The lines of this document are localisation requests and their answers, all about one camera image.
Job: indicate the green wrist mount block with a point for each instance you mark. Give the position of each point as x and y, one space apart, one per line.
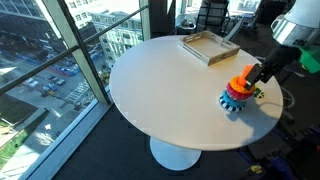
310 60

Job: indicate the black office chair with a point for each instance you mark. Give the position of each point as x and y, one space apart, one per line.
211 16

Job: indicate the white table pedestal base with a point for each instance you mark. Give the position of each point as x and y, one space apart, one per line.
175 155

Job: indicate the dark equipment pile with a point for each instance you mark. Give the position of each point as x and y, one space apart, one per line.
286 156

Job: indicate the wooden tray with slotted sides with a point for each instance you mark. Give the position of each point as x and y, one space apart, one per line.
208 48

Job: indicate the horizontal window rail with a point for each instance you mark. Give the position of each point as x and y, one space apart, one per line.
50 61

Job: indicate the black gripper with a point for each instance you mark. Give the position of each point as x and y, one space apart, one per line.
281 58

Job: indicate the grey window post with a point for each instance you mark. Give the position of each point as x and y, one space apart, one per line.
80 56

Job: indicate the orange stacking toy post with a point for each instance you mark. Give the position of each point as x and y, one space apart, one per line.
245 74

